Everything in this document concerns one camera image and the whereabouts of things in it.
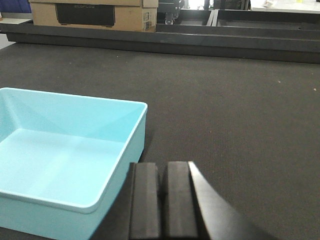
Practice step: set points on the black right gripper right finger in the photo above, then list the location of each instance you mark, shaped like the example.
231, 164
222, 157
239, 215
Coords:
193, 210

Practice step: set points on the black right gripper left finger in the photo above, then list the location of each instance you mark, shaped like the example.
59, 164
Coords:
145, 218

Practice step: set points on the light blue plastic bin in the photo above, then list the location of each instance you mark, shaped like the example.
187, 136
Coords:
64, 159

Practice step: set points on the caster wheel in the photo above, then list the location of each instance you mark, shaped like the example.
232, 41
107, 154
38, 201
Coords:
169, 18

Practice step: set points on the cardboard box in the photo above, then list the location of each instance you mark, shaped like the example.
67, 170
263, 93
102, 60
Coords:
114, 15

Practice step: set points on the black conveyor frame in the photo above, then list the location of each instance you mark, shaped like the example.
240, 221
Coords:
260, 35

